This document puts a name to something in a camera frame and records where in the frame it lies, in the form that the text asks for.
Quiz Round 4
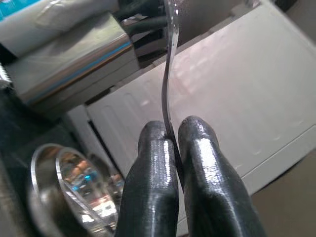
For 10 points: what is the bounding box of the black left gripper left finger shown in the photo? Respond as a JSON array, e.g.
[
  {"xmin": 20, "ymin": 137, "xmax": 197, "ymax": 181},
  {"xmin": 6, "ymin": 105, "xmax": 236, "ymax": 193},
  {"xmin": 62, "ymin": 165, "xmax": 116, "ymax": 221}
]
[{"xmin": 118, "ymin": 120, "xmax": 180, "ymax": 237}]

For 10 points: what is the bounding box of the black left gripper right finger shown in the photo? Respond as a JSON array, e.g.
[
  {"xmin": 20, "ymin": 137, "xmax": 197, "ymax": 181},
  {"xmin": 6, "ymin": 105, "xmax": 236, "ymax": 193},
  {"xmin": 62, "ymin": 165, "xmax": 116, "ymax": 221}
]
[{"xmin": 177, "ymin": 116, "xmax": 269, "ymax": 237}]

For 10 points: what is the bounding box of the wide steel plate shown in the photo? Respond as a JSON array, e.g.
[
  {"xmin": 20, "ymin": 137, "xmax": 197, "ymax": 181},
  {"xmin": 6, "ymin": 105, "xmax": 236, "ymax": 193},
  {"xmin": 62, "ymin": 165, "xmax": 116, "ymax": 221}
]
[{"xmin": 27, "ymin": 143, "xmax": 117, "ymax": 237}]

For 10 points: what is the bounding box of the steel knife block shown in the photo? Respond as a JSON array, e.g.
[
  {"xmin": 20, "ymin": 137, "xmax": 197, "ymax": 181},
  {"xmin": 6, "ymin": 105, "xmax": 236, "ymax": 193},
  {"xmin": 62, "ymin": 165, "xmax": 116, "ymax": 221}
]
[{"xmin": 3, "ymin": 11, "xmax": 140, "ymax": 111}]

